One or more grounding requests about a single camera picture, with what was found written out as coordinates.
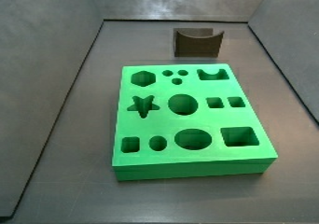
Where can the green shape sorter board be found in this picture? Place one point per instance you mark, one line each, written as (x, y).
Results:
(185, 124)

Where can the dark curved cradle block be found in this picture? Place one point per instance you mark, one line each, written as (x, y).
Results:
(196, 42)

